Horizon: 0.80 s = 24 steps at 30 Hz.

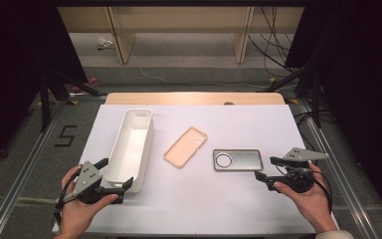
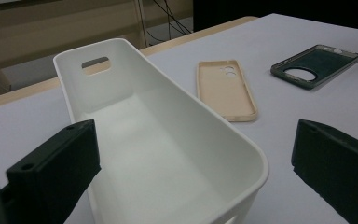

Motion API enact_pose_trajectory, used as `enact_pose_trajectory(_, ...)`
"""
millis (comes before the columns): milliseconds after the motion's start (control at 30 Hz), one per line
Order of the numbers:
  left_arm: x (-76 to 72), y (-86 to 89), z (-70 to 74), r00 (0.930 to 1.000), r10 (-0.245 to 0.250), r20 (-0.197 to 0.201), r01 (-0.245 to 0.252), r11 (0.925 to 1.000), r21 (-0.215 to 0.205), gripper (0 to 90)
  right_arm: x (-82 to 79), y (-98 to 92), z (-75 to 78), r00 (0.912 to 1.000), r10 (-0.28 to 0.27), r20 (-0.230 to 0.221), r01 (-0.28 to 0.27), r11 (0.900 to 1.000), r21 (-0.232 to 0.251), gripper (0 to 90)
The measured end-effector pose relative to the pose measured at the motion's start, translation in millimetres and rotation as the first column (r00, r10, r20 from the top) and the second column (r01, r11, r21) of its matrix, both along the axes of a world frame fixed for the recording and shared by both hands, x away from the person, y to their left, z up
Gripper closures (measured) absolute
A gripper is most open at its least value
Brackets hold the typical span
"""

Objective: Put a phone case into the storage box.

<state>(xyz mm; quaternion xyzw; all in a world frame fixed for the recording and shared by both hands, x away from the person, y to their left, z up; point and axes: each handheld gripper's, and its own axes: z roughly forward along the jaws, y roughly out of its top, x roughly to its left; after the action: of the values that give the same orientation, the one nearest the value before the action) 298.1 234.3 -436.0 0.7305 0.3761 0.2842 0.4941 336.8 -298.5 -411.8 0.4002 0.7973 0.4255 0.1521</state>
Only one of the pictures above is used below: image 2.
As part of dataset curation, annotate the white plastic storage basket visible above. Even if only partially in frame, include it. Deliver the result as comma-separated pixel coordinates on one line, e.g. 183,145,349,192
53,37,269,224

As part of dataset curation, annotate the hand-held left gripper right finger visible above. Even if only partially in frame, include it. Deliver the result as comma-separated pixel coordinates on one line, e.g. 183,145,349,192
291,119,358,224

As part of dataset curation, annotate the black cable bundle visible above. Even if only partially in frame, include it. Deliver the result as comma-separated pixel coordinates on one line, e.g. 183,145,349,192
138,0,194,45

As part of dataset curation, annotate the dark translucent phone case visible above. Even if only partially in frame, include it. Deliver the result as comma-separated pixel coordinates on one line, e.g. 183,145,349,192
269,44,358,91

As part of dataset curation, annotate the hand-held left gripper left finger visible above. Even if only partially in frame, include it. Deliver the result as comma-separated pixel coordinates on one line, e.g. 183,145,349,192
6,119,102,224

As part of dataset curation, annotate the beige phone case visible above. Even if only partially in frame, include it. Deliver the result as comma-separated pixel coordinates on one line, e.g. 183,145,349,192
196,60,259,123

